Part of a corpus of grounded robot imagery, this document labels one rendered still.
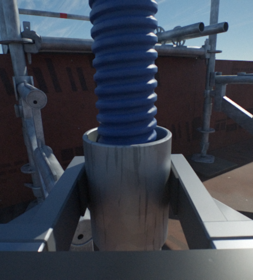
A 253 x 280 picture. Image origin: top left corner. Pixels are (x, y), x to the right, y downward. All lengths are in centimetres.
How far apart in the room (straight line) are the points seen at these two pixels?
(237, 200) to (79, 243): 94
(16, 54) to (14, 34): 7
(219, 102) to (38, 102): 110
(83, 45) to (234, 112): 90
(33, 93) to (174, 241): 69
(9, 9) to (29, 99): 45
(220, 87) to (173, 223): 85
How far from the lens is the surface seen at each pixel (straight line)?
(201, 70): 157
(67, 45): 93
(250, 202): 119
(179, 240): 88
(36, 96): 55
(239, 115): 134
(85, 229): 34
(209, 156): 160
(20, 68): 89
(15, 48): 90
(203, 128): 149
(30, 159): 95
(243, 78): 131
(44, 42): 91
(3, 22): 166
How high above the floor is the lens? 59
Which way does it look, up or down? 17 degrees down
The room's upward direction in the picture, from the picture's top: 2 degrees counter-clockwise
